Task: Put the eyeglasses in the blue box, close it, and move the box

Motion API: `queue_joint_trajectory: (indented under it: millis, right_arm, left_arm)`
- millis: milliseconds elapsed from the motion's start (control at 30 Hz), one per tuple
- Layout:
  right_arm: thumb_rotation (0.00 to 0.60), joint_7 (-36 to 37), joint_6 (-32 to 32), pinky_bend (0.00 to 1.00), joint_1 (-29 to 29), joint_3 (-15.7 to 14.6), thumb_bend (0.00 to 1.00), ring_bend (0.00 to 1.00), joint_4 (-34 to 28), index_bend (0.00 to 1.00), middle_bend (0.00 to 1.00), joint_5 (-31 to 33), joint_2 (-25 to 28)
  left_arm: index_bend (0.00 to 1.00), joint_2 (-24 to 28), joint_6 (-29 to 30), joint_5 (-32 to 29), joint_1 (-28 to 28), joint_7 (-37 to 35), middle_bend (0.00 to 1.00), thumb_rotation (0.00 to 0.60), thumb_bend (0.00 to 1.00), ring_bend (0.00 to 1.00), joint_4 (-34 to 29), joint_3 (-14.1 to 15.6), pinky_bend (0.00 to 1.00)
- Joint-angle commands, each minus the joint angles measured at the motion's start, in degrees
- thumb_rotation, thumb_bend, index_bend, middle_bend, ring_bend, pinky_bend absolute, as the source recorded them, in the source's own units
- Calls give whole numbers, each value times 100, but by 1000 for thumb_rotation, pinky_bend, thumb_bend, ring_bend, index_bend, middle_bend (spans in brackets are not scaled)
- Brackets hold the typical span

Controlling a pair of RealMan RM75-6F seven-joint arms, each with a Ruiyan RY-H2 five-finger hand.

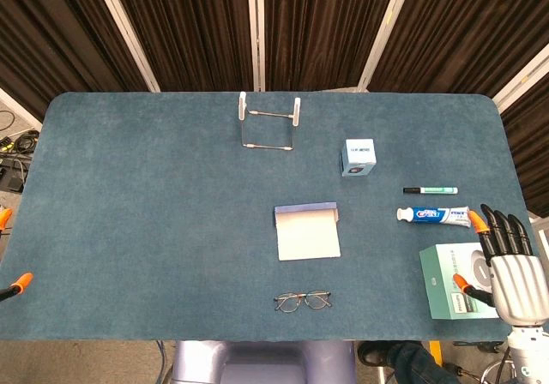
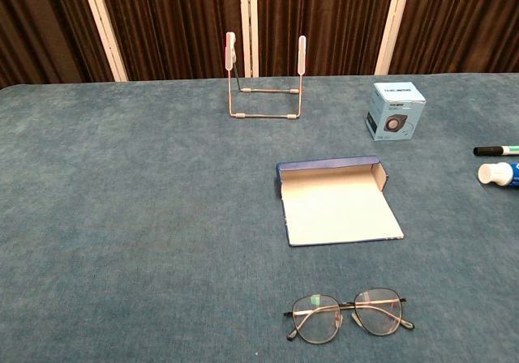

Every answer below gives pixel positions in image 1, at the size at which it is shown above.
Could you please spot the black floor device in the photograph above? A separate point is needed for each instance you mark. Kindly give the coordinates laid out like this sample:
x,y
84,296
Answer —
x,y
10,180

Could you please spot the brown curtain partition panel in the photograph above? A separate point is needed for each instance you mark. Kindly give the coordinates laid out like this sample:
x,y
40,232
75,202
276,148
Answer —
x,y
450,28
532,144
43,24
321,28
184,28

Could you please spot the dark trouser leg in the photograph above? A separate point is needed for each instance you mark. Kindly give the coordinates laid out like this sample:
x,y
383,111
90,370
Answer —
x,y
407,362

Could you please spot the small light blue box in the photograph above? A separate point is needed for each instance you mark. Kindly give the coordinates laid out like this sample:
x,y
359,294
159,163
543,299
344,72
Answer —
x,y
359,152

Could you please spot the black frame eyeglasses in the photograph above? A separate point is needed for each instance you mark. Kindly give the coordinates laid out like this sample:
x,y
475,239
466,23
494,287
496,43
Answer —
x,y
288,303

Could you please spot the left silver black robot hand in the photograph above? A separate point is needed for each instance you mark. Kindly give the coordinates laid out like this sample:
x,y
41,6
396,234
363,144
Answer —
x,y
19,283

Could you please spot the blue white toothpaste tube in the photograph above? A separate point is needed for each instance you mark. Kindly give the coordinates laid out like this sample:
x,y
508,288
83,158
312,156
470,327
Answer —
x,y
429,214

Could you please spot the purple robot torso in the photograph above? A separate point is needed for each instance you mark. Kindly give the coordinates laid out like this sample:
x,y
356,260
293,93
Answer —
x,y
257,362

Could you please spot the black shoe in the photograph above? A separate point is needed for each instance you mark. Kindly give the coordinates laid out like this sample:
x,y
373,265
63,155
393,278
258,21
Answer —
x,y
371,354

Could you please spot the green white marker pen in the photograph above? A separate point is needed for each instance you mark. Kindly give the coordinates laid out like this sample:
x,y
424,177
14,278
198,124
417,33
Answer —
x,y
433,190

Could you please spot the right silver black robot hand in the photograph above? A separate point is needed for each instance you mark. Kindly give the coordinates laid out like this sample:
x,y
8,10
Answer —
x,y
514,281

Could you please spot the blue felt table cloth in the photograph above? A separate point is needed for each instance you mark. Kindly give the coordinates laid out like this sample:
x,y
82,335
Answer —
x,y
150,208

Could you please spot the green white product box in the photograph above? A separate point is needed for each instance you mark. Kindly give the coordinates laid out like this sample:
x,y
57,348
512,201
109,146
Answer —
x,y
437,281

